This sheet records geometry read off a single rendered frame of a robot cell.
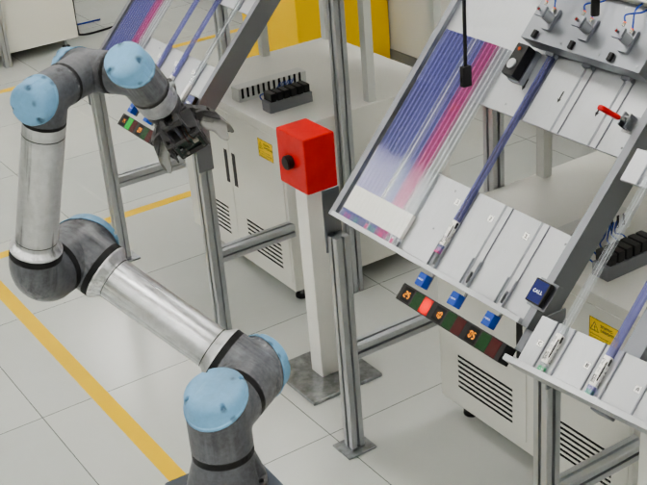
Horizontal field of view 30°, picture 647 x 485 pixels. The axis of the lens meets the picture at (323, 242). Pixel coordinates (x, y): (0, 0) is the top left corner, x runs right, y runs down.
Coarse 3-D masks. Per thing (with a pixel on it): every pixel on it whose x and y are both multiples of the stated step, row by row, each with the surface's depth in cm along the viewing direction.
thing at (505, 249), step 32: (448, 192) 266; (416, 224) 269; (448, 224) 263; (480, 224) 256; (512, 224) 250; (544, 224) 244; (416, 256) 266; (448, 256) 259; (480, 256) 253; (512, 256) 247; (544, 256) 241; (480, 288) 250; (512, 288) 243
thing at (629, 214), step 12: (636, 192) 225; (636, 204) 224; (624, 216) 224; (624, 228) 224; (612, 240) 223; (600, 264) 223; (588, 276) 223; (588, 288) 222; (576, 300) 222; (576, 312) 222; (564, 324) 222; (564, 336) 222
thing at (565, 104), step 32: (480, 0) 283; (512, 0) 275; (480, 32) 279; (512, 32) 272; (576, 64) 255; (512, 96) 264; (544, 96) 258; (576, 96) 252; (608, 96) 246; (640, 96) 240; (544, 128) 254; (576, 128) 248; (608, 128) 243
